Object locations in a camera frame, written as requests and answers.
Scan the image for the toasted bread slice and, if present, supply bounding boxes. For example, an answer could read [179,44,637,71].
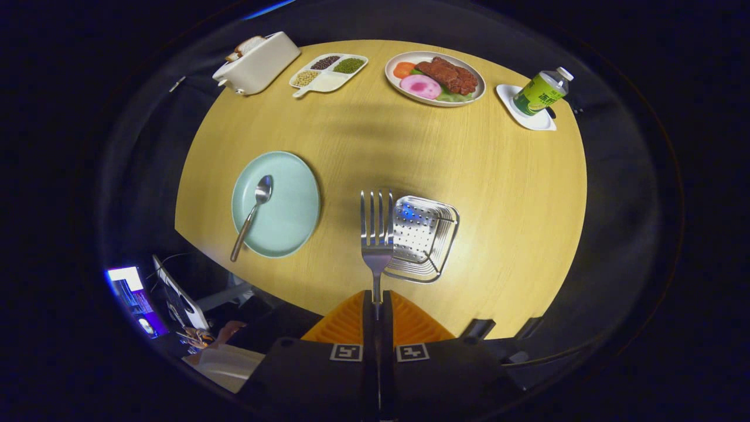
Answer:
[226,36,267,62]

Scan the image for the perforated metal basket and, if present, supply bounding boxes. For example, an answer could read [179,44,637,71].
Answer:
[384,195,461,284]

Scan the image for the white clothing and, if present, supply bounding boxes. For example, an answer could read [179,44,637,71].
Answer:
[182,343,265,393]

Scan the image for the white square coaster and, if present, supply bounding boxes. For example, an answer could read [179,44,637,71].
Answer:
[496,84,557,131]

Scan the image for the white toaster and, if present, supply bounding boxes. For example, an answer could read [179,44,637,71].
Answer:
[212,31,302,96]

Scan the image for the white laptop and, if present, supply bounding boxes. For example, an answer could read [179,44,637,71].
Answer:
[152,254,210,332]

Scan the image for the green label drink bottle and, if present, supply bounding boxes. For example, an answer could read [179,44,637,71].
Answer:
[512,66,574,116]

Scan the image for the light green plate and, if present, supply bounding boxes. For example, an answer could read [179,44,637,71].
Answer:
[231,151,321,259]

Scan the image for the white food plate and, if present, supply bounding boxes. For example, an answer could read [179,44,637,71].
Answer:
[384,51,486,107]

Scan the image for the silver spoon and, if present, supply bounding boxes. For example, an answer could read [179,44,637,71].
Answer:
[230,175,274,263]

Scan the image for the white divided tray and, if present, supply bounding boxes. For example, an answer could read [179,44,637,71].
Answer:
[289,53,369,98]

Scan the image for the brown meat pieces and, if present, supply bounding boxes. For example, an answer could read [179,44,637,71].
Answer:
[416,57,479,96]

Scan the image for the silver fork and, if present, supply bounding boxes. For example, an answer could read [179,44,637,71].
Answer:
[359,188,395,320]

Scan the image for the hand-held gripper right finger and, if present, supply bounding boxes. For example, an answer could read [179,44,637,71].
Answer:
[378,290,525,422]

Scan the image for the pink ham slice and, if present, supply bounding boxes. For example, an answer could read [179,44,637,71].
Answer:
[400,74,442,100]

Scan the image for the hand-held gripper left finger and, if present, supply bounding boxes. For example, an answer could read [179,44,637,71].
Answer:
[237,290,379,422]

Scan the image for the lit computer monitor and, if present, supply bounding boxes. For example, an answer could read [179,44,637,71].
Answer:
[107,266,171,339]

